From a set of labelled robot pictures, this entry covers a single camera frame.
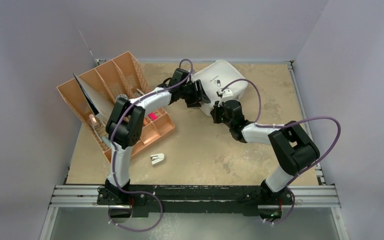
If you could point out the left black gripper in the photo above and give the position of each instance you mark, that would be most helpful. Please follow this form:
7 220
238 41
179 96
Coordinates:
198 97

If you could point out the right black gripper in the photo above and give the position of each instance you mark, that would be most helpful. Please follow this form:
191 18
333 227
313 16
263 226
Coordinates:
220 110

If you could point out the grey storage case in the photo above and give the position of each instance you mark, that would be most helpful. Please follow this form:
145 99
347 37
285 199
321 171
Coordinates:
215 77

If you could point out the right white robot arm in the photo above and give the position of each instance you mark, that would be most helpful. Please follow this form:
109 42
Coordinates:
292 146

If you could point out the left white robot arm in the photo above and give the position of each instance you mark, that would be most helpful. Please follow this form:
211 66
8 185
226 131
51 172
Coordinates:
125 124

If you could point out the pink desk tray organizer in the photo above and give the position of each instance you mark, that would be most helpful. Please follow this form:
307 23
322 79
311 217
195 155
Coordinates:
153 131

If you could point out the blue grey tape roll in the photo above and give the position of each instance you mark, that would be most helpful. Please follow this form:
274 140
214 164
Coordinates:
122 96

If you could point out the white stapler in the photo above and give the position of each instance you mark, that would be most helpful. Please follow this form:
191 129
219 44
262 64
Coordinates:
157 158

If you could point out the dark folder in rack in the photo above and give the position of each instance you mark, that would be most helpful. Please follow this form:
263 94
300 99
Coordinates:
99 104

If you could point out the pink file organizer rack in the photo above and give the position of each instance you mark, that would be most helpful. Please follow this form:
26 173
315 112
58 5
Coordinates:
120 75

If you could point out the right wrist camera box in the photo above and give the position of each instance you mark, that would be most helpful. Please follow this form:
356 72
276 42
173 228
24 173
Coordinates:
225 95

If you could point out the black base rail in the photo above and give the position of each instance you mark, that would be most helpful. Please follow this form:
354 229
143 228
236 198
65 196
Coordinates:
199 199

